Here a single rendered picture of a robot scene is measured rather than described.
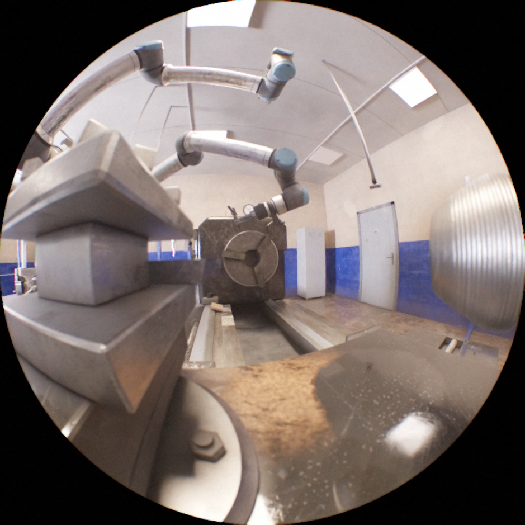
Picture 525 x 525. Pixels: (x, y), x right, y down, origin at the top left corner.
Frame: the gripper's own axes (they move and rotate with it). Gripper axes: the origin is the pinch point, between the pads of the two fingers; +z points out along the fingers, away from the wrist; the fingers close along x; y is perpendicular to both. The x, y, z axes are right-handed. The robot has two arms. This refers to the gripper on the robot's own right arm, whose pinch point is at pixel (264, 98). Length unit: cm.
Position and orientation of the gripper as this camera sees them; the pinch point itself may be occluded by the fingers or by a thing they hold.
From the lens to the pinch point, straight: 108.7
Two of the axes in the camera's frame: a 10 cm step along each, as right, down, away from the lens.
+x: 7.5, 6.3, 2.0
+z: -2.4, -0.2, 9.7
